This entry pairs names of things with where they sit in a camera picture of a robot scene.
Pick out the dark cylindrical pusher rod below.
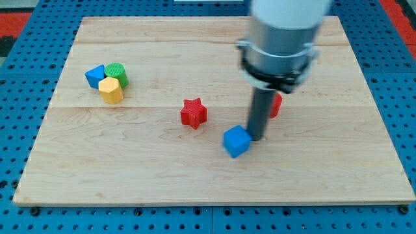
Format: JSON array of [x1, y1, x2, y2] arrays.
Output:
[[246, 88, 276, 141]]

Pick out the blue triangular block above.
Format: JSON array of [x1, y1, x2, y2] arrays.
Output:
[[84, 64, 105, 89]]

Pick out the blue cube block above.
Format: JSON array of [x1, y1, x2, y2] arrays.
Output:
[[222, 125, 252, 158]]

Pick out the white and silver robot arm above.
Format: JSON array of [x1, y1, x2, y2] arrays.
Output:
[[237, 0, 332, 94]]

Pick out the green cylinder block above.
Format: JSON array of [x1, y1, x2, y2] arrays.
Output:
[[104, 62, 129, 88]]

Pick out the light wooden board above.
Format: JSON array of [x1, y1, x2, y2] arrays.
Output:
[[13, 16, 415, 207]]

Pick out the red block behind rod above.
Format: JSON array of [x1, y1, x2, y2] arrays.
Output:
[[269, 92, 283, 118]]

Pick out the red star block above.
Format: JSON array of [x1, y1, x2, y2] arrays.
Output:
[[180, 97, 207, 129]]

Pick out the yellow hexagon block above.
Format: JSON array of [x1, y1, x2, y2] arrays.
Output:
[[98, 77, 124, 104]]

